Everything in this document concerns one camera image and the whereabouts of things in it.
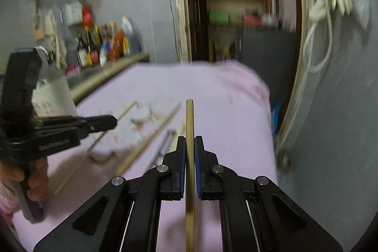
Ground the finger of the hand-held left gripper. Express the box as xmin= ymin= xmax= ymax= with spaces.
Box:
xmin=37 ymin=114 xmax=119 ymax=131
xmin=38 ymin=127 xmax=99 ymax=153

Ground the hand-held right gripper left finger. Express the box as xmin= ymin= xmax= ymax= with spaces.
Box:
xmin=32 ymin=135 xmax=187 ymax=252

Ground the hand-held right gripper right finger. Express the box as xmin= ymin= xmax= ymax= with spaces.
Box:
xmin=193 ymin=135 xmax=344 ymax=252

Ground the white plastic utensil holder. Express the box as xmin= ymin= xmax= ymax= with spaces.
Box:
xmin=31 ymin=75 xmax=78 ymax=117

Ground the metal peeler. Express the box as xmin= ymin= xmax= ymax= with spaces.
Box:
xmin=146 ymin=128 xmax=177 ymax=170

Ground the person's left hand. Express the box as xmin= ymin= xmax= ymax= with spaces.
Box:
xmin=0 ymin=157 xmax=50 ymax=202

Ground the steel faucet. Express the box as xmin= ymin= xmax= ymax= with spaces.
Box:
xmin=35 ymin=45 xmax=56 ymax=64

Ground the beige hanging towel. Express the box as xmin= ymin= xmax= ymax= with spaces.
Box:
xmin=44 ymin=10 xmax=68 ymax=68

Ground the pink cloth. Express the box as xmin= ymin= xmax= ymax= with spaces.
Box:
xmin=12 ymin=60 xmax=279 ymax=252

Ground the wooden cutting board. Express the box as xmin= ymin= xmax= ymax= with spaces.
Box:
xmin=34 ymin=4 xmax=45 ymax=40

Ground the brown pump bottle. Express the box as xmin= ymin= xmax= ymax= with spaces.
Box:
xmin=76 ymin=34 xmax=89 ymax=68

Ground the dark soy sauce bottle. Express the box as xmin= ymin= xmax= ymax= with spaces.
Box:
xmin=86 ymin=28 xmax=100 ymax=65

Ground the orange seasoning packet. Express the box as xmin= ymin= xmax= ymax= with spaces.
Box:
xmin=108 ymin=29 xmax=125 ymax=60

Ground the red capped sauce bottle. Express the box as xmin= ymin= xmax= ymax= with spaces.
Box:
xmin=102 ymin=25 xmax=111 ymax=47

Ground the blue plastic bag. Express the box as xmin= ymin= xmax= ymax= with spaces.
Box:
xmin=271 ymin=103 xmax=280 ymax=134

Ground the large oil jug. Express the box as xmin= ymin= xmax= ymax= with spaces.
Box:
xmin=121 ymin=16 xmax=135 ymax=56

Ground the red plastic bag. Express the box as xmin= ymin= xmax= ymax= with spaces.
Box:
xmin=82 ymin=6 xmax=93 ymax=26

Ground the grey cabinet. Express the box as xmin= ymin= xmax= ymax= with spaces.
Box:
xmin=236 ymin=26 xmax=297 ymax=111

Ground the green box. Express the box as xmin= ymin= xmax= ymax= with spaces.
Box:
xmin=209 ymin=10 xmax=229 ymax=25

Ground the pink rag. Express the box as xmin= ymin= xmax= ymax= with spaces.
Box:
xmin=244 ymin=14 xmax=262 ymax=26

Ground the small steel pot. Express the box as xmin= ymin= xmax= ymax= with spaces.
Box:
xmin=261 ymin=14 xmax=281 ymax=27

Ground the white slotted wall box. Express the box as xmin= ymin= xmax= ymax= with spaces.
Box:
xmin=63 ymin=2 xmax=83 ymax=25

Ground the worn wooden door frame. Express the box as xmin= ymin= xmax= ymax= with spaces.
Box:
xmin=172 ymin=0 xmax=322 ymax=152

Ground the white hose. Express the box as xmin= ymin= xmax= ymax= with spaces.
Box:
xmin=304 ymin=0 xmax=334 ymax=74

